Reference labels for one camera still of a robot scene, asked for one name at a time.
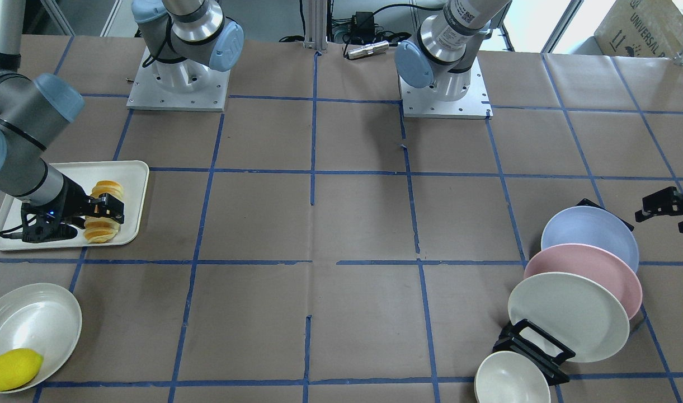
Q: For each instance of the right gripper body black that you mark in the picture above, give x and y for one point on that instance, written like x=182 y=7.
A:
x=72 y=199

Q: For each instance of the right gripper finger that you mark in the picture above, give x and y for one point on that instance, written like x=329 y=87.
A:
x=115 y=211

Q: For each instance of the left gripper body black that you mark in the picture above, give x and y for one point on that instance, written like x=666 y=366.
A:
x=667 y=205

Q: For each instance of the striped orange bread roll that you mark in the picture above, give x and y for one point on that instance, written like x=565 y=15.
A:
x=100 y=229

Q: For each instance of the blue plate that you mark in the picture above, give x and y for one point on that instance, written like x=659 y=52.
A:
x=592 y=226

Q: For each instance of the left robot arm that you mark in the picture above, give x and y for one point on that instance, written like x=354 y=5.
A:
x=437 y=67

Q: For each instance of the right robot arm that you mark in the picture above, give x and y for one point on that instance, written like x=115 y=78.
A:
x=33 y=112

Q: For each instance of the pink plate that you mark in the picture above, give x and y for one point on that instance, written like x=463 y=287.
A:
x=595 y=264

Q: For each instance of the cream white plate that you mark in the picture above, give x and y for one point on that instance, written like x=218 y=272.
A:
x=578 y=312

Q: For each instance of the white rectangular tray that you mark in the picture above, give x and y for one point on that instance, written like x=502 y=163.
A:
x=131 y=175

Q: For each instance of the shallow white bowl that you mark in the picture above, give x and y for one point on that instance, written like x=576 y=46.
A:
x=43 y=317

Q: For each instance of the yellow lemon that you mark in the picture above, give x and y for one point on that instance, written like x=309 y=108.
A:
x=18 y=367

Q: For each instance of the black dish rack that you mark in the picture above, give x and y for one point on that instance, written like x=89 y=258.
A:
x=532 y=342

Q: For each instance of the cardboard box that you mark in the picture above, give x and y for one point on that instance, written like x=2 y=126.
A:
x=642 y=29

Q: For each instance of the small cream bowl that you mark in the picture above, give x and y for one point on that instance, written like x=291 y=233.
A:
x=509 y=377

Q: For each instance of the silver metal cylinder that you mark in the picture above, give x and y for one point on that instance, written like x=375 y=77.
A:
x=368 y=50

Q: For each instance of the black power adapter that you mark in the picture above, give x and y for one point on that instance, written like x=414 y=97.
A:
x=363 y=23

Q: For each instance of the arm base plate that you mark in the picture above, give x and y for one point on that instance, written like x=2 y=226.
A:
x=185 y=86
x=464 y=97

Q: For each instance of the aluminium frame post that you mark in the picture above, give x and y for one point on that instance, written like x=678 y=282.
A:
x=316 y=22

